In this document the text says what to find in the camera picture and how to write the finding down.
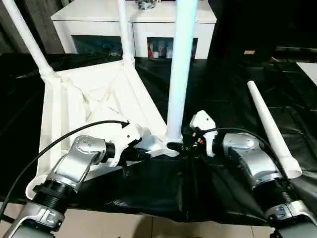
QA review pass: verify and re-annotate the white flat board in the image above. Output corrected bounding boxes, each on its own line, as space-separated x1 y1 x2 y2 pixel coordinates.
296 61 317 87

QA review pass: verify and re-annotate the grey curtain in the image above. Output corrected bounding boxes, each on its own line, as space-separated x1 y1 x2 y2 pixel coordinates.
0 0 67 55

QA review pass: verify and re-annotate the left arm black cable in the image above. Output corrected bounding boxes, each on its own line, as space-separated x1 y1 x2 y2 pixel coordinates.
0 120 131 217

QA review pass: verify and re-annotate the white plastic table leg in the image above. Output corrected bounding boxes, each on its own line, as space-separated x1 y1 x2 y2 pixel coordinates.
3 0 59 80
247 80 303 179
116 0 136 67
165 0 199 146

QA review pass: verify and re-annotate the white plastic table top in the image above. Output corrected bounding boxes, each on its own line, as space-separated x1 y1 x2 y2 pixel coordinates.
26 58 184 201

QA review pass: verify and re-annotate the white cabinet with glass doors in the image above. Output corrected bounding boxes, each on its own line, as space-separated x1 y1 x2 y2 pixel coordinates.
51 0 218 60

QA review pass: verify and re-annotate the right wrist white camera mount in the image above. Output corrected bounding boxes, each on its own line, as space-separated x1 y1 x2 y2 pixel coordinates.
189 110 218 159

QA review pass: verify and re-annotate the black mat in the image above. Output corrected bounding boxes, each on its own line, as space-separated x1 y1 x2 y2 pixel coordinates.
0 51 317 225

